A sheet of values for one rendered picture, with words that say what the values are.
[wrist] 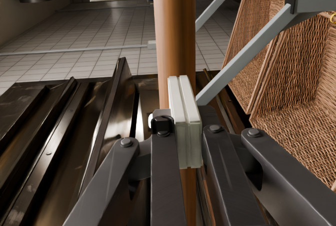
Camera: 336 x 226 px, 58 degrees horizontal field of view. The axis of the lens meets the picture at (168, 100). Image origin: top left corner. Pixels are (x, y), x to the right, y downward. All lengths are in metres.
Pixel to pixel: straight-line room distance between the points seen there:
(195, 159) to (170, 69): 0.08
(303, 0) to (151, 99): 1.37
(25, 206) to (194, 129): 0.94
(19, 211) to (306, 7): 0.93
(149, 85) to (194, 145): 1.68
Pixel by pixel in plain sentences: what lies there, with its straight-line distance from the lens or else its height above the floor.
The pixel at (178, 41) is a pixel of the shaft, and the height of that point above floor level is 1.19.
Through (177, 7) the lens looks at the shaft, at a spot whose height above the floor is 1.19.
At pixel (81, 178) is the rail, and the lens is 0.87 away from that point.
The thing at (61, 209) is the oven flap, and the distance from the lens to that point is 1.01.
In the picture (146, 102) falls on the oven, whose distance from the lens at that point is 1.88.
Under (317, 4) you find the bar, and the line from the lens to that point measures 0.65.
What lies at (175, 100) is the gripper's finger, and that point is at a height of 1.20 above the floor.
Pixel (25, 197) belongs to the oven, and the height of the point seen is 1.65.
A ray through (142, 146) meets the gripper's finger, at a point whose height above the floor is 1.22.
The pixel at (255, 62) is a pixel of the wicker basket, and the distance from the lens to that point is 1.83.
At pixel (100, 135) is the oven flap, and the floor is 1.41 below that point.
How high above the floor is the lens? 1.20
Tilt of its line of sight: 1 degrees down
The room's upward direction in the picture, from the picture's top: 94 degrees counter-clockwise
